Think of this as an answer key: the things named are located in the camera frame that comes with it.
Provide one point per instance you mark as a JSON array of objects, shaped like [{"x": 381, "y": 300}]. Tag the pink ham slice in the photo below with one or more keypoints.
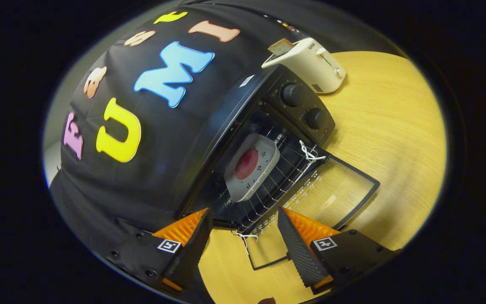
[{"x": 246, "y": 164}]

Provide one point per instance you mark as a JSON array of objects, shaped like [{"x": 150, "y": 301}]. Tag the brown bread slice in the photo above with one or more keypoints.
[{"x": 280, "y": 47}]

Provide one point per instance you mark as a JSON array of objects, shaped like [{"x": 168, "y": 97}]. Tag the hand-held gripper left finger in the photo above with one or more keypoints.
[{"x": 190, "y": 249}]

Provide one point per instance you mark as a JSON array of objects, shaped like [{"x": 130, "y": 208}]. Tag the black toaster oven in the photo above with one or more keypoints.
[{"x": 306, "y": 105}]

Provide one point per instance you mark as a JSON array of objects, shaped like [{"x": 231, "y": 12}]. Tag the metal oven rack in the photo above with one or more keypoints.
[{"x": 287, "y": 175}]

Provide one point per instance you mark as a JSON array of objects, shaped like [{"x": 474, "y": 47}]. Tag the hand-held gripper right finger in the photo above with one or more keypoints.
[{"x": 298, "y": 249}]

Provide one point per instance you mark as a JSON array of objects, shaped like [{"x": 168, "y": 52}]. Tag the white pop-up toaster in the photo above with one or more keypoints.
[{"x": 314, "y": 67}]

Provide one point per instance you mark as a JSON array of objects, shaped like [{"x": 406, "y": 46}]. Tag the white square plate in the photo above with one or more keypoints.
[{"x": 264, "y": 154}]

